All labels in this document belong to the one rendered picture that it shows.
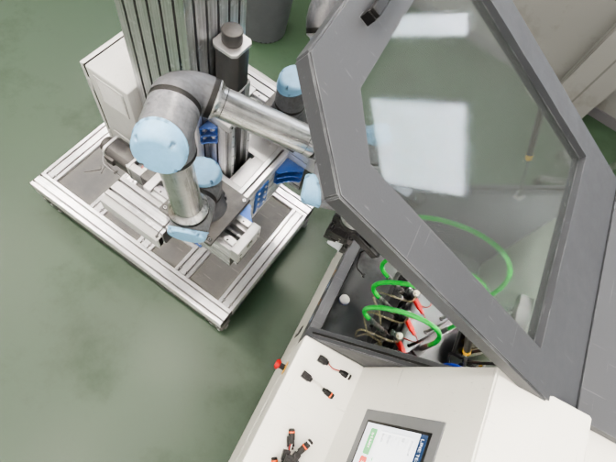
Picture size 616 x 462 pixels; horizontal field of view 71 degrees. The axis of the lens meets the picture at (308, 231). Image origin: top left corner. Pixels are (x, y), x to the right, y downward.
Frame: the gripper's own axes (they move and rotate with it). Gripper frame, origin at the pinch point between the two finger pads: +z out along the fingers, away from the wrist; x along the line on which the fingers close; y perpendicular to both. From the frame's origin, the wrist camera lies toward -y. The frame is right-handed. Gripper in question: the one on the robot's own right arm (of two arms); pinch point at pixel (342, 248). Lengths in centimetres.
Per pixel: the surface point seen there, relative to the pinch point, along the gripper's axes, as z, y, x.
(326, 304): 26.3, -5.2, 9.6
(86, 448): 121, 59, 97
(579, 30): 71, -84, -278
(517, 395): -34, -44, 27
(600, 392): -29, -66, 15
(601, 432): -28, -68, 23
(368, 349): 8.9, -21.3, 21.4
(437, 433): -22, -36, 39
